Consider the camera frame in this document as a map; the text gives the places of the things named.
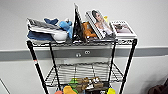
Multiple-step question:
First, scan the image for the orange plush toy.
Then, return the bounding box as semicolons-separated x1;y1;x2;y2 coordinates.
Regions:
81;21;98;40

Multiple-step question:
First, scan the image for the white bowl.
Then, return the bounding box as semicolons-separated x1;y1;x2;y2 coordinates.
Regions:
49;30;69;44

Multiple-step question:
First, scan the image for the magazine with face print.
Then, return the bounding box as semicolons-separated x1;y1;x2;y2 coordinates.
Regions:
84;8;117;41

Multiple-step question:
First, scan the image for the small yellow item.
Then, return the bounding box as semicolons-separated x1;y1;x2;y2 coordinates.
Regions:
103;15;110;24

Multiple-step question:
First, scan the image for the brown plush toy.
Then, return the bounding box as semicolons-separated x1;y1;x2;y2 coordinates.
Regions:
78;75;105;93

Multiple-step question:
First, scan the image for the green toy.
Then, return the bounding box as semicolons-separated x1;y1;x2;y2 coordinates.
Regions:
69;78;80;86

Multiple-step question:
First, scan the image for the white book with photo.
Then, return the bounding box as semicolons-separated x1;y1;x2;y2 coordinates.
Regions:
109;19;138;40

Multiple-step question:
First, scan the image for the yellow orange toy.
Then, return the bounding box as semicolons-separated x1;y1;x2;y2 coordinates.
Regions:
63;85;78;94

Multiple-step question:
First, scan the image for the dark blue folded cloth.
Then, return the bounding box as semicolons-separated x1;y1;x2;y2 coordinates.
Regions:
26;30;56;45

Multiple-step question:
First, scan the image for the salmon orange toy block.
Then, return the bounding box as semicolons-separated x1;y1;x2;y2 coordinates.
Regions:
54;89;64;94

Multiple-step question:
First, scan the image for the yellow round toy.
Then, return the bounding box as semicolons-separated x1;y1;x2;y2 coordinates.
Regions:
107;87;117;94

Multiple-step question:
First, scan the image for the white wall outlet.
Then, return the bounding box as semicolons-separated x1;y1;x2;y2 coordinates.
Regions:
84;49;91;55

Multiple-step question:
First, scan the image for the grey round wall outlet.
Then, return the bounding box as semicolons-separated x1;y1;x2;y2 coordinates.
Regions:
75;52;82;58

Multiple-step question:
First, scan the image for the black wire shelf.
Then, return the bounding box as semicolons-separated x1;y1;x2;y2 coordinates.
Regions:
25;37;138;94

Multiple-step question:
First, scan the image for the long grey wall band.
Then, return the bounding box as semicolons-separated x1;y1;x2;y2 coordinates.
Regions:
0;46;168;63

